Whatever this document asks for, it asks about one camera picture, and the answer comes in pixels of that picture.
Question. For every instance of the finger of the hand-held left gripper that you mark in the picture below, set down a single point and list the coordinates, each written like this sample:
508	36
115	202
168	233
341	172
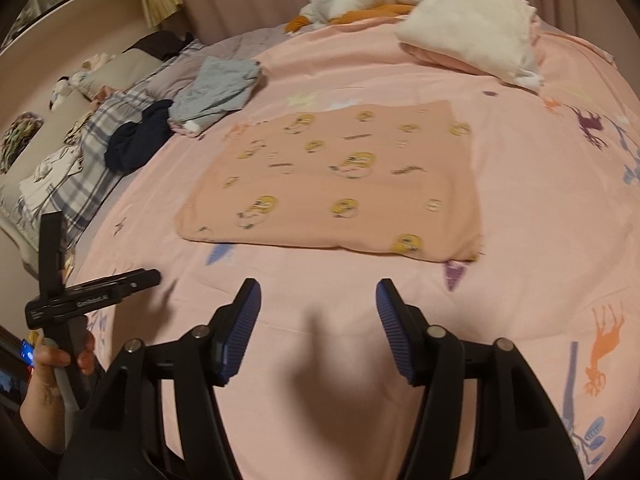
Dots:
140	280

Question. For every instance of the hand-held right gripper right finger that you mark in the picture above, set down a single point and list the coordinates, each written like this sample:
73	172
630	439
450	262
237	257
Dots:
395	335

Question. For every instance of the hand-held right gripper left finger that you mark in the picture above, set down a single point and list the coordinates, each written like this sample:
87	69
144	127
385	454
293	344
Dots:
240	335

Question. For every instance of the orange cartoon print shirt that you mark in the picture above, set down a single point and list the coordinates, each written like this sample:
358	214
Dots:
325	185

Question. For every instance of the person's left forearm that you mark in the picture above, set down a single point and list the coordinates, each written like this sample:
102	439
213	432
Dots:
42	430

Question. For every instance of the person's left hand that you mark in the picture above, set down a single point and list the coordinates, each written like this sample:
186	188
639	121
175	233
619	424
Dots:
45	375

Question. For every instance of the white printed pillow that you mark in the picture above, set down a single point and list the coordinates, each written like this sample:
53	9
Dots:
40	190

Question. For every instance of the plaid quilt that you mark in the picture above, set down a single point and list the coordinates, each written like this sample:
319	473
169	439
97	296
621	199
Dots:
100	160

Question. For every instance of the dark navy garment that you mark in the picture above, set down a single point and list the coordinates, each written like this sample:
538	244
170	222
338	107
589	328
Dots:
140	140

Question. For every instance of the pink animal print bed sheet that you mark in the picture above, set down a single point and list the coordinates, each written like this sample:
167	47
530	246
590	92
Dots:
525	210

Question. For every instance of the grey garment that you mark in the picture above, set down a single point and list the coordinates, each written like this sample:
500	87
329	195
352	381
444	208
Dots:
220	90

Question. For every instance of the white dog plush toy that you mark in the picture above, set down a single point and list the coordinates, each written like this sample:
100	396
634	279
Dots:
75	82

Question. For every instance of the beige pillow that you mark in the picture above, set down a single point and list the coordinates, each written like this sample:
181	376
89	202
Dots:
125	70

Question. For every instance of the dark brown pillow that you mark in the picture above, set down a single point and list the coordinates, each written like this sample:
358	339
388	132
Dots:
165	45

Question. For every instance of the grey quilt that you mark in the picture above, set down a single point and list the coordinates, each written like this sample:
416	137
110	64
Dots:
235	50

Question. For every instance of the cream bedside shelf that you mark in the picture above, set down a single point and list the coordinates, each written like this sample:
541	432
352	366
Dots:
75	5

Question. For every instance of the folded white blanket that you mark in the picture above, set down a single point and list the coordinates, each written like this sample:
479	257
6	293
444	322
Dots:
470	25

